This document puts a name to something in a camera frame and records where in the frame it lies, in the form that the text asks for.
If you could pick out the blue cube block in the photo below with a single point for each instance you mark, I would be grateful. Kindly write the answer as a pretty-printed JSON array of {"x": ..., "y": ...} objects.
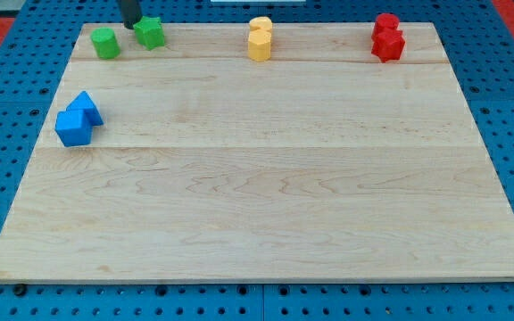
[{"x": 73, "y": 128}]

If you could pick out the yellow hexagon block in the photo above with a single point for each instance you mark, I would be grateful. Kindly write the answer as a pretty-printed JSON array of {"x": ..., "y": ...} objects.
[{"x": 259, "y": 45}]

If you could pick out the yellow heart block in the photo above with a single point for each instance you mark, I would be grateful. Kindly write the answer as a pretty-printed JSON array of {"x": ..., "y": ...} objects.
[{"x": 261, "y": 23}]

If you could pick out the red cylinder block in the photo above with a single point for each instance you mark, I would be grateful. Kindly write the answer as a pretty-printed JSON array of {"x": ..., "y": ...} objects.
[{"x": 384, "y": 21}]

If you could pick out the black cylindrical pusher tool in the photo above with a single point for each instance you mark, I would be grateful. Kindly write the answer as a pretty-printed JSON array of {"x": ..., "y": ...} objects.
[{"x": 131, "y": 12}]

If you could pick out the green star block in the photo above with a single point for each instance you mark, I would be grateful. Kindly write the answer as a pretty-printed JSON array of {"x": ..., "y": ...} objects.
[{"x": 149, "y": 32}]

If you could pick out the blue triangle block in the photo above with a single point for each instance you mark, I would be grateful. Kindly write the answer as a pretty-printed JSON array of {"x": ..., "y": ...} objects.
[{"x": 83, "y": 102}]

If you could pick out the red star block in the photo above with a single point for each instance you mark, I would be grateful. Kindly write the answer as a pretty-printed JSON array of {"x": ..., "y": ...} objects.
[{"x": 388, "y": 45}]

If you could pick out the green cylinder block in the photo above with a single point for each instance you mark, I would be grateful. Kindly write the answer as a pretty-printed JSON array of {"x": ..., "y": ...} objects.
[{"x": 105, "y": 43}]

